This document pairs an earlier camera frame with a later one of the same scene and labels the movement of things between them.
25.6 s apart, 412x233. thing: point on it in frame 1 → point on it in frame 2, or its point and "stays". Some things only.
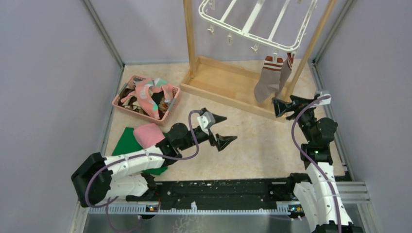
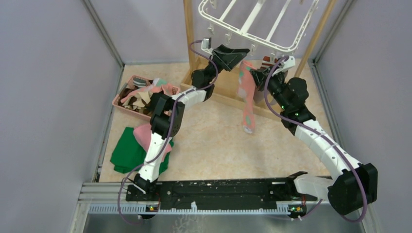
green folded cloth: (128, 143) stays
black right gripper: (281, 107) → (260, 76)
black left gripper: (221, 141) → (227, 58)
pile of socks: (150, 96) stays
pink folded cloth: (148, 135) stays
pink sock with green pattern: (143, 89) → (247, 92)
